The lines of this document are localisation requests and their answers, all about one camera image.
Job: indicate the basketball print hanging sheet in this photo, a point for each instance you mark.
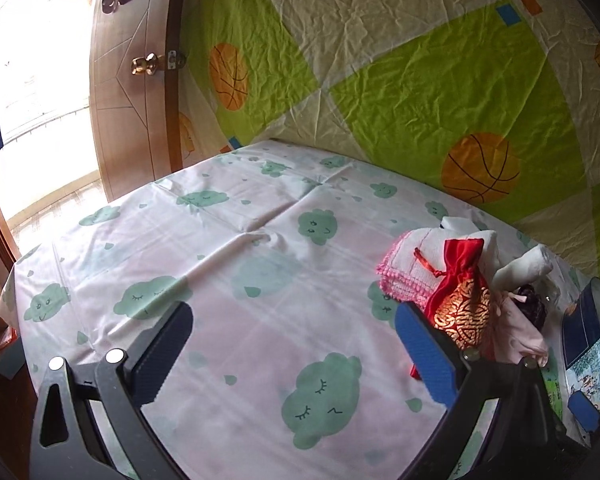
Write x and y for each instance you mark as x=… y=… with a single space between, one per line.
x=380 y=85

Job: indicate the round metal tin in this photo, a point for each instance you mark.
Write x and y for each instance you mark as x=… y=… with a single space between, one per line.
x=587 y=330

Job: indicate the metal door latch plate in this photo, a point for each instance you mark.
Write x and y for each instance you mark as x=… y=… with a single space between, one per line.
x=175 y=60

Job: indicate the pink cloth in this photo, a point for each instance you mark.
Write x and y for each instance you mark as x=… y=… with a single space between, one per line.
x=515 y=332

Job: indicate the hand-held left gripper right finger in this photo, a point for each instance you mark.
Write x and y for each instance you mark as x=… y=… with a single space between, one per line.
x=430 y=362

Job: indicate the dark cloth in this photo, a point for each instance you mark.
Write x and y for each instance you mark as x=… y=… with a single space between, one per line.
x=532 y=307

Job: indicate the white folded cloth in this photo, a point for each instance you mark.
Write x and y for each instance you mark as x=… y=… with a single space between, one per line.
x=460 y=225

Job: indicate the white gauze roll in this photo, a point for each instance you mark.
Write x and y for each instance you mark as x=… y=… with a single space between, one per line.
x=525 y=266

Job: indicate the wooden door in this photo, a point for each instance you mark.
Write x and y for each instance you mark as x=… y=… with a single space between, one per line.
x=130 y=125

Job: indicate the brass door knob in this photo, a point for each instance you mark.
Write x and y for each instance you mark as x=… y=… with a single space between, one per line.
x=145 y=64

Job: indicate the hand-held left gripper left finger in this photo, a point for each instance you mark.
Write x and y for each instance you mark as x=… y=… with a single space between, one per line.
x=162 y=357

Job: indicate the white towel with pink trim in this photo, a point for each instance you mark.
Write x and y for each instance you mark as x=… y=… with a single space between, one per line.
x=420 y=260

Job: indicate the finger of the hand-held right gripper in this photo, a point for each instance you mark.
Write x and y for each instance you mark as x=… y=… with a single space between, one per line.
x=585 y=407

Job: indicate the cloud print bed sheet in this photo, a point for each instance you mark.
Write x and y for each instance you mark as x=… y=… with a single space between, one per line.
x=230 y=260

